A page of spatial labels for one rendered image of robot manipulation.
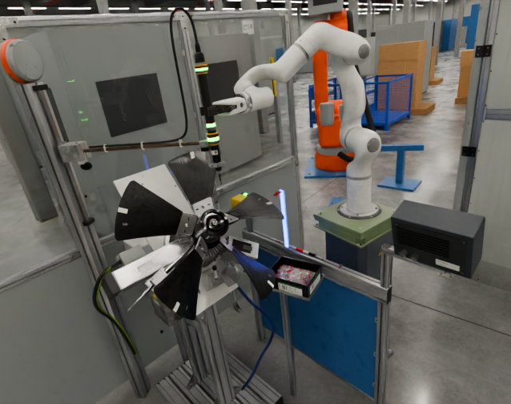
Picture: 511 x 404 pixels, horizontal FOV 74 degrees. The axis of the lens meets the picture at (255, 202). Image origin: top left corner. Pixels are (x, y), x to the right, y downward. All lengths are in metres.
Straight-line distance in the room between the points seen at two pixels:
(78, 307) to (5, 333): 0.32
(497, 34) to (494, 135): 0.59
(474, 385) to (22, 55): 2.67
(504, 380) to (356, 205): 1.32
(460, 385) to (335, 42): 1.91
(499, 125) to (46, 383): 3.00
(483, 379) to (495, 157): 1.35
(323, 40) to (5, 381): 2.12
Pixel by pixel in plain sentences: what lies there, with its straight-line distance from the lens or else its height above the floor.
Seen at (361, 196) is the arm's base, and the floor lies 1.11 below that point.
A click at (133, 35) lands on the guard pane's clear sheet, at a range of 1.98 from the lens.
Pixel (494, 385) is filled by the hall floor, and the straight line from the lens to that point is 2.47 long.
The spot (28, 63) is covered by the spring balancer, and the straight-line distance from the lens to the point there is 1.65.
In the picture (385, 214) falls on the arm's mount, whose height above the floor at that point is 1.01.
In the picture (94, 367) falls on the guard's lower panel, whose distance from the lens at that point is 2.33.
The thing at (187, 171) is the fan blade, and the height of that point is 1.38.
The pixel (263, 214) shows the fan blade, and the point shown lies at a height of 1.16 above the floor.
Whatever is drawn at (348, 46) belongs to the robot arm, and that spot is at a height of 1.79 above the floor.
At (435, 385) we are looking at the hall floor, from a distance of 2.37.
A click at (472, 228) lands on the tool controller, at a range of 1.24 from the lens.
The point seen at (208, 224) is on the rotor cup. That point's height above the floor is 1.23.
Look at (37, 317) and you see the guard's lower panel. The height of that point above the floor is 0.75.
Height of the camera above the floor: 1.81
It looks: 24 degrees down
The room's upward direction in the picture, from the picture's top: 7 degrees counter-clockwise
